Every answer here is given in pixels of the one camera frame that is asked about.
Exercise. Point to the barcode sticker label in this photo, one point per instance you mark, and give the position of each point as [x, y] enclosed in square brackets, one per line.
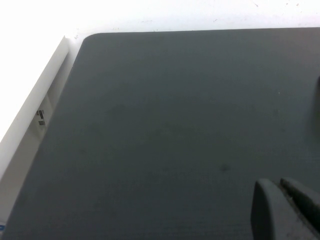
[41, 118]

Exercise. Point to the white side panel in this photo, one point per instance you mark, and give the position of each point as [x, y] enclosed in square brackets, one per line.
[37, 95]

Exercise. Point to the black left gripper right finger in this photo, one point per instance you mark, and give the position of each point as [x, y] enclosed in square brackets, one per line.
[308, 200]

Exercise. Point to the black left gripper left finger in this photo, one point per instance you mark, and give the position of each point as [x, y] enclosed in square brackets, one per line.
[272, 217]

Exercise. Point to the black table mat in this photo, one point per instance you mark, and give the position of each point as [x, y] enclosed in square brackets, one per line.
[162, 125]

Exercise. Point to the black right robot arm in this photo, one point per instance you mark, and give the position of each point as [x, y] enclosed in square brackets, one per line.
[317, 105]

